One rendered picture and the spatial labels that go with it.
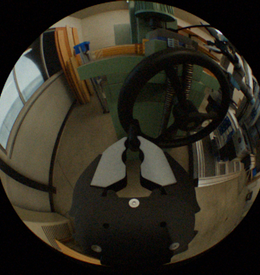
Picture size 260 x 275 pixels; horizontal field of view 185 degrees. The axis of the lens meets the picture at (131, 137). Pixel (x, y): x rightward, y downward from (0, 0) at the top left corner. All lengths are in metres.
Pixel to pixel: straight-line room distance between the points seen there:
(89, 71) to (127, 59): 0.13
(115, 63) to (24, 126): 1.11
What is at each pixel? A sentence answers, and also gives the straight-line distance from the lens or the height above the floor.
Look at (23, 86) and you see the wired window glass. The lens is 1.39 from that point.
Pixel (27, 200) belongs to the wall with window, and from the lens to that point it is 1.27.
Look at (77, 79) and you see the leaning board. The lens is 1.70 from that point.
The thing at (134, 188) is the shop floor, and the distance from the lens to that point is 0.93.
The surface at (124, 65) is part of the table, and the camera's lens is 0.31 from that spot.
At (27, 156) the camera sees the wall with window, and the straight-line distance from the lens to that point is 1.20.
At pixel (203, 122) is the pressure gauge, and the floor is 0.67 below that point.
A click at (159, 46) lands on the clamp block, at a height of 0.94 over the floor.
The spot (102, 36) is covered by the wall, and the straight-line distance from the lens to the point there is 2.92.
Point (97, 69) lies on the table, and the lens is 0.33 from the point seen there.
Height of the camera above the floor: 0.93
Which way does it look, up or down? 59 degrees down
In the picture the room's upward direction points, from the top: 4 degrees counter-clockwise
